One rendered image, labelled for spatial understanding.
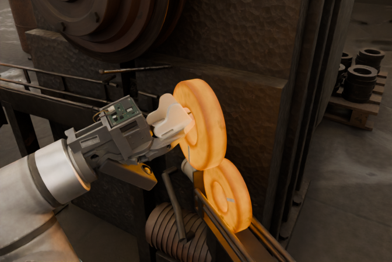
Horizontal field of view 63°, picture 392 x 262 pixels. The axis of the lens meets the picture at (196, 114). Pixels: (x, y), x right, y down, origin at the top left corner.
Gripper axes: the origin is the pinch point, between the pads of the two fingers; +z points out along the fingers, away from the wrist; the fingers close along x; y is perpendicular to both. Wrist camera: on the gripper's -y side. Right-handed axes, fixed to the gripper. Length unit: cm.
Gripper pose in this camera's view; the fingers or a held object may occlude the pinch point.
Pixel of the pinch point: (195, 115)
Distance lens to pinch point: 55.0
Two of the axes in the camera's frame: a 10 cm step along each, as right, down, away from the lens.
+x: -4.3, -4.6, 7.8
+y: -2.5, -7.7, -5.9
